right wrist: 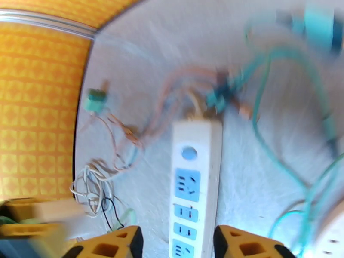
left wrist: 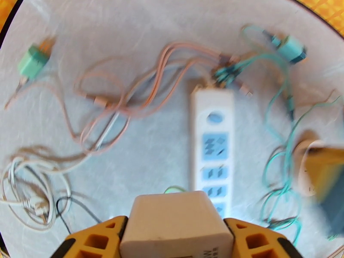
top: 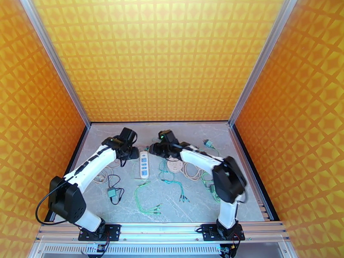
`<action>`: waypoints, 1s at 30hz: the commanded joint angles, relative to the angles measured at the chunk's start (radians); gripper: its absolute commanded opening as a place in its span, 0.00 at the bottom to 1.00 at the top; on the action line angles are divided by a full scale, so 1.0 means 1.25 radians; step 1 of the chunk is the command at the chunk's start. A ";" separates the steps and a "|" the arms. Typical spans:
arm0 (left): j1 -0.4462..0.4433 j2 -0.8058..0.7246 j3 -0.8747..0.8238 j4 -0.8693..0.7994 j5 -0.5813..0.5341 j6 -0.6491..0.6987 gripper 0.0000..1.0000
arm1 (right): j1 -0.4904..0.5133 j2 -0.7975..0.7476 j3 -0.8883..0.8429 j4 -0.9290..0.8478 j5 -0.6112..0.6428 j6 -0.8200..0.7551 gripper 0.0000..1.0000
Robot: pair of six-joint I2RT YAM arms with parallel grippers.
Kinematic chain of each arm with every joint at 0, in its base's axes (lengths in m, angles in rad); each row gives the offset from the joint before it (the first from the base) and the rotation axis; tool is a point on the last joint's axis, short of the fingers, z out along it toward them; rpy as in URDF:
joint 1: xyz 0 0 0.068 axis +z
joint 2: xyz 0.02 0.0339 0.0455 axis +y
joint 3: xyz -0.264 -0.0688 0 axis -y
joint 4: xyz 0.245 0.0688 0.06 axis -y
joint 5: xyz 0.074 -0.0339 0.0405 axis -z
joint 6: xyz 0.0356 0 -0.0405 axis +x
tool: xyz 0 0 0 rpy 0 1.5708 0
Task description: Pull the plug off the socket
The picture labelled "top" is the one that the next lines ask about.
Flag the white power strip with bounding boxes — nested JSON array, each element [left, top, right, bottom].
[[139, 150, 150, 180]]

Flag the thin black charger cable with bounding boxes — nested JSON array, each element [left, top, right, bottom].
[[107, 174, 125, 206]]

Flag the light green charging cable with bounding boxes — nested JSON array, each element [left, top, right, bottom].
[[200, 171, 222, 203]]

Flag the black table edge strip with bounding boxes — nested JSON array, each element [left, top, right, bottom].
[[90, 120, 230, 124], [43, 126, 90, 223], [233, 125, 281, 222]]

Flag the perforated metal panel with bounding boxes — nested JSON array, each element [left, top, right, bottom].
[[28, 242, 296, 258]]

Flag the beige socket power cord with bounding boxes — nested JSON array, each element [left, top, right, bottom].
[[180, 161, 206, 182]]

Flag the green multi-head charging cable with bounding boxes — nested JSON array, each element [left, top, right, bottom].
[[134, 180, 163, 215]]

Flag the teal multi-head charging cable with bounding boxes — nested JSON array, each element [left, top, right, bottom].
[[158, 159, 190, 203]]

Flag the beige power strip cord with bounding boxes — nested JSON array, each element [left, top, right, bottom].
[[92, 163, 121, 185]]

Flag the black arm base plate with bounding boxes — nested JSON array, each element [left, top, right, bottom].
[[78, 224, 122, 242], [200, 223, 246, 242]]

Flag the aluminium front rail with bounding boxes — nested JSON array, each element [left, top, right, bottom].
[[35, 221, 291, 242]]

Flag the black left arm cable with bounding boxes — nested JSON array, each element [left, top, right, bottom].
[[35, 180, 81, 226]]

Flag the aluminium frame post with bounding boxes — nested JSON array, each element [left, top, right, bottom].
[[18, 0, 92, 129], [227, 0, 299, 128]]

